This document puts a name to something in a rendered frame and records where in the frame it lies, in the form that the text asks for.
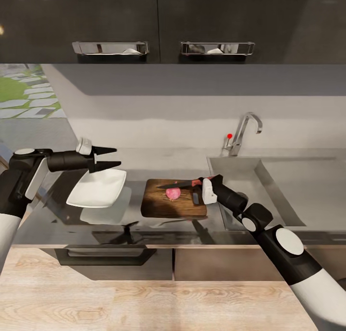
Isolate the parer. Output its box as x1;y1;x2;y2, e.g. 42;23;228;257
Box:
158;179;203;189

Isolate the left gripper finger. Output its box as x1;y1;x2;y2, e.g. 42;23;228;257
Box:
95;161;121;172
93;146;117;155

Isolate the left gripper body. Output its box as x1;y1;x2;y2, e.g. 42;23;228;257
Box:
63;146;95;174

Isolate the cutting board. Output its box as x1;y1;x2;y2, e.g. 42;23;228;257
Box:
140;179;207;217

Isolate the bowl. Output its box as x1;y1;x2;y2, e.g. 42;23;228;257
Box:
66;169;126;208

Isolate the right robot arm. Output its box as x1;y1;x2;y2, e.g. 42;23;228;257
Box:
199;175;346;331

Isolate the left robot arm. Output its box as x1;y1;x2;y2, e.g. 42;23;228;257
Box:
0;136;121;275

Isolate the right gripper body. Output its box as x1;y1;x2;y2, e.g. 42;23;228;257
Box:
210;175;235;207

